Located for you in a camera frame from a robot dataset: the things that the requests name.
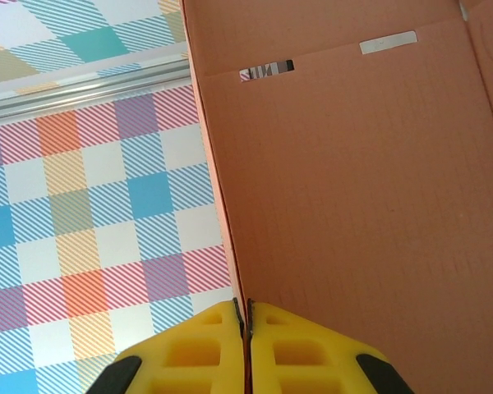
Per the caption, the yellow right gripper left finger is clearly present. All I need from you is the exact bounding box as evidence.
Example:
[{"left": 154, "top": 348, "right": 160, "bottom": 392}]
[{"left": 84, "top": 298, "right": 248, "bottom": 394}]

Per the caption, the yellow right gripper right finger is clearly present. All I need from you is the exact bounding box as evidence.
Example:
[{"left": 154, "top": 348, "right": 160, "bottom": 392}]
[{"left": 246, "top": 298, "right": 416, "bottom": 394}]

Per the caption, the orange paper box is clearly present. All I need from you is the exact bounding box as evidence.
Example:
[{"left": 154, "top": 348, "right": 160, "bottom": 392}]
[{"left": 180, "top": 0, "right": 493, "bottom": 394}]

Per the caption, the aluminium frame post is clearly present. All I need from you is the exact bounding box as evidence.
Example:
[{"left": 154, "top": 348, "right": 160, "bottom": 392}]
[{"left": 0, "top": 53, "right": 190, "bottom": 124}]

